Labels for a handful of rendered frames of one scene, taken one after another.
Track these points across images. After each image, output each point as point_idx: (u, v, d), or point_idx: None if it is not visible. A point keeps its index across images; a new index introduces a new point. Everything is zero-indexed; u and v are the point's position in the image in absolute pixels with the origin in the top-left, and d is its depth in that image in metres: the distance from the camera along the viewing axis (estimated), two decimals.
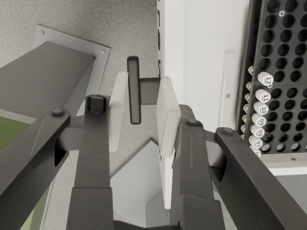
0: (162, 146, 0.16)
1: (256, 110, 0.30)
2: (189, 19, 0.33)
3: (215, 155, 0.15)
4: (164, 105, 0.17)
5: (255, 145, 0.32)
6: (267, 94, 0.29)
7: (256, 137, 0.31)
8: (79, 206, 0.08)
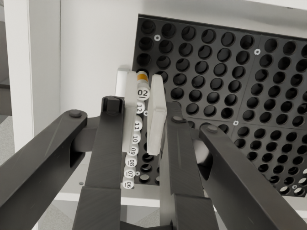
0: (149, 143, 0.16)
1: None
2: (79, 26, 0.30)
3: (200, 153, 0.15)
4: (152, 103, 0.17)
5: (126, 174, 0.29)
6: (138, 122, 0.26)
7: (128, 166, 0.28)
8: (87, 205, 0.08)
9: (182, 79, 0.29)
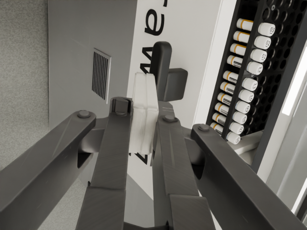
0: (141, 143, 0.16)
1: (244, 98, 0.32)
2: None
3: (192, 152, 0.15)
4: (144, 102, 0.17)
5: (239, 131, 0.33)
6: (256, 82, 0.31)
7: (241, 123, 0.33)
8: (91, 205, 0.08)
9: None
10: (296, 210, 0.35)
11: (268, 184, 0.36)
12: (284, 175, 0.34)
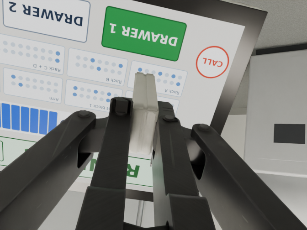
0: (141, 143, 0.16)
1: None
2: None
3: (192, 152, 0.15)
4: (144, 102, 0.17)
5: None
6: None
7: None
8: (91, 205, 0.08)
9: None
10: None
11: None
12: None
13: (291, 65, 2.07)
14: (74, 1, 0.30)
